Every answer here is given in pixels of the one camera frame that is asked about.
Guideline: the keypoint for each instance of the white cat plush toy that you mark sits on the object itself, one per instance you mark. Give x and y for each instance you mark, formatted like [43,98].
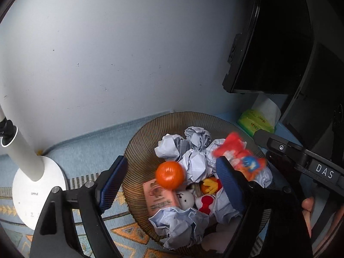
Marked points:
[186,199]

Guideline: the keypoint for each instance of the grey paper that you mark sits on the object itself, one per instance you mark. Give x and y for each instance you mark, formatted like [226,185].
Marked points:
[196,164]

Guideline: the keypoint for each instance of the brown ribbed glass bowl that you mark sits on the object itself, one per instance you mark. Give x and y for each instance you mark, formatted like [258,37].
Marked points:
[139,166]

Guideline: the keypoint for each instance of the patterned woven table mat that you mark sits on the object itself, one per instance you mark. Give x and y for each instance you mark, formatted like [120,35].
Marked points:
[129,232]

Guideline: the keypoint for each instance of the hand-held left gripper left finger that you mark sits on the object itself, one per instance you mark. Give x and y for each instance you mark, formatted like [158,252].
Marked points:
[115,182]

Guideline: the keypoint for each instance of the pink card packet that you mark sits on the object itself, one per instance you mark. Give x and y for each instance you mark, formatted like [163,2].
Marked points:
[158,199]

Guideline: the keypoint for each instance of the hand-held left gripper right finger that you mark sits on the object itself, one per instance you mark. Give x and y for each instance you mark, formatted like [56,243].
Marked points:
[231,185]

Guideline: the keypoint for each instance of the black monitor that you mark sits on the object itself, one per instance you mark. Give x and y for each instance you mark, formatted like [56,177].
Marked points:
[268,45]

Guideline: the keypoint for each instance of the checked paper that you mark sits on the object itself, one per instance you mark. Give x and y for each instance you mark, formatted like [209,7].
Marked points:
[215,146]

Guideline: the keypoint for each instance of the orange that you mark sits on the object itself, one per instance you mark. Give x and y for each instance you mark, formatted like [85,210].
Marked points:
[169,174]

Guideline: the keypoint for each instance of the green tissue pack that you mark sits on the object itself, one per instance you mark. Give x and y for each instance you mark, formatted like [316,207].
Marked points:
[252,121]

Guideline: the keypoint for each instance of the paper with handwriting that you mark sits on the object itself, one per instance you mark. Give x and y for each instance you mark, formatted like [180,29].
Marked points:
[180,225]

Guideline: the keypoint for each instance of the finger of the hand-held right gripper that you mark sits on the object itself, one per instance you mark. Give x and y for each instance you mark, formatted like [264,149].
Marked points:
[282,160]
[268,139]

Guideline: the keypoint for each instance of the person's right hand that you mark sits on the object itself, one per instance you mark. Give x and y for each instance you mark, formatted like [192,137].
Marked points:
[307,209]

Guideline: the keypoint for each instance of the white desk lamp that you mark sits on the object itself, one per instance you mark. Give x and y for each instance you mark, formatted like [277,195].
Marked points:
[35,193]

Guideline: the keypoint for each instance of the white paper ball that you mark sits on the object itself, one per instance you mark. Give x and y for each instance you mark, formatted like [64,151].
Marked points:
[170,147]
[197,137]

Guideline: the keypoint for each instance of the white paper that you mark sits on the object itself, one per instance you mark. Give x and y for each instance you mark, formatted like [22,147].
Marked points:
[263,178]
[220,207]

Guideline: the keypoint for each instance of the orange snack packet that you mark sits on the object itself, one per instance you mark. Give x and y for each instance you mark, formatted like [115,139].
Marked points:
[236,150]

